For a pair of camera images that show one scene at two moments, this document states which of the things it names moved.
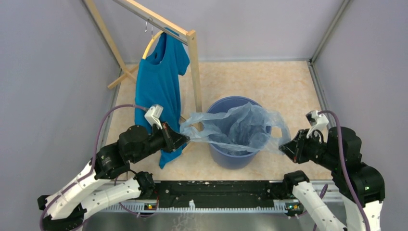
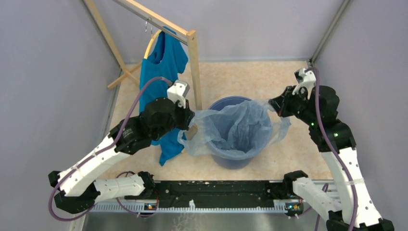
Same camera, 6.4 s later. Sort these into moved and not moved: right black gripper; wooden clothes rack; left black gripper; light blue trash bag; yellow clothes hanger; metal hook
Moved: light blue trash bag; left black gripper; right black gripper
Not moved: yellow clothes hanger; wooden clothes rack; metal hook
